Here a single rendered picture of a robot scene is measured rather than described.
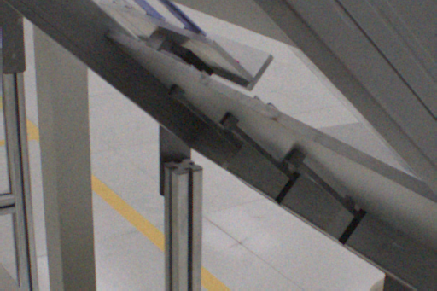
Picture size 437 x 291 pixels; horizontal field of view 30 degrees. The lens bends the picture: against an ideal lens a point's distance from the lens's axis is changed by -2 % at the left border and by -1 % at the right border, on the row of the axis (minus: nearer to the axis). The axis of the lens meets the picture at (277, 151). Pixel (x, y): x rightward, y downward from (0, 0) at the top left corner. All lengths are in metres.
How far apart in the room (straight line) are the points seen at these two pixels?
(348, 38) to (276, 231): 2.12
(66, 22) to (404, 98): 0.71
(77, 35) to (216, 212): 1.55
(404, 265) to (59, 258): 0.70
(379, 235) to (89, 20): 0.40
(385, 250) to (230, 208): 1.68
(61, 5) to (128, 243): 1.40
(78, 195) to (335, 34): 1.09
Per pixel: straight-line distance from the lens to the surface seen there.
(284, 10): 0.20
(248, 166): 0.95
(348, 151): 0.60
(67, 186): 1.27
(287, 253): 2.21
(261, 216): 2.41
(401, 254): 0.77
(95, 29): 0.93
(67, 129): 1.23
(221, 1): 0.42
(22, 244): 1.85
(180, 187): 1.08
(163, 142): 1.09
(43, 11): 0.91
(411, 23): 0.23
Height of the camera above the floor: 1.06
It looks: 22 degrees down
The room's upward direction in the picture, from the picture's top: 3 degrees clockwise
